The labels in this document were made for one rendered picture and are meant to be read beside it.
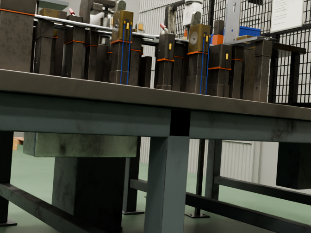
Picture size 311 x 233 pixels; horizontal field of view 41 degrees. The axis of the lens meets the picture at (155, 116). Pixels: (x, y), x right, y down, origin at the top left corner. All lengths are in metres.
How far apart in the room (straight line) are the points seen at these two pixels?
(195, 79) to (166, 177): 0.77
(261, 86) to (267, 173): 2.83
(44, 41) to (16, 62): 0.22
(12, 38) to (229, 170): 3.65
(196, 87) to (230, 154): 3.09
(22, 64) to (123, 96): 0.67
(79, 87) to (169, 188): 0.38
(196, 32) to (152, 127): 0.84
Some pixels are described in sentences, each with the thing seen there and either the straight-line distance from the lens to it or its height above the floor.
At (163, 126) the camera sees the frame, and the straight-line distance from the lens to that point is 1.08.
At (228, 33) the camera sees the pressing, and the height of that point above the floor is 1.10.
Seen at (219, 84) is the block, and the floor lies 0.80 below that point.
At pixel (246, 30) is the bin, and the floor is 1.14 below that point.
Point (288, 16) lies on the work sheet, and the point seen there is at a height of 1.21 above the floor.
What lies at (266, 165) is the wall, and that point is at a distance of 4.57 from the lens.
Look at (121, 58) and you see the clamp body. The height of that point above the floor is 0.86.
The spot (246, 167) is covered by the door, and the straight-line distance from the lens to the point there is 4.68.
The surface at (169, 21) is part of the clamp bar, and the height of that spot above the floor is 1.13.
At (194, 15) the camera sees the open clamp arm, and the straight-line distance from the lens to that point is 1.90.
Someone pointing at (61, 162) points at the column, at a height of 0.35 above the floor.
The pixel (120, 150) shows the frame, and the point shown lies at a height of 0.52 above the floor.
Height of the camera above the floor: 0.62
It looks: 1 degrees up
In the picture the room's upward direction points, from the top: 4 degrees clockwise
